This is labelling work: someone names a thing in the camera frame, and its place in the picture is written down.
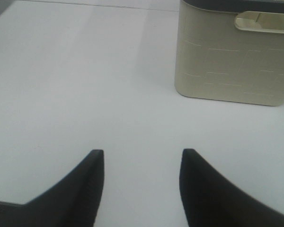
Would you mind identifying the beige bin with grey rim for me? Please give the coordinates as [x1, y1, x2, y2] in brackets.
[175, 0, 284, 106]

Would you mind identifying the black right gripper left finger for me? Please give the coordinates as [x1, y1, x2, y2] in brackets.
[0, 149, 104, 227]

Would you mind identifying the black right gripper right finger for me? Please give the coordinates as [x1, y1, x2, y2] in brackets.
[179, 148, 284, 227]

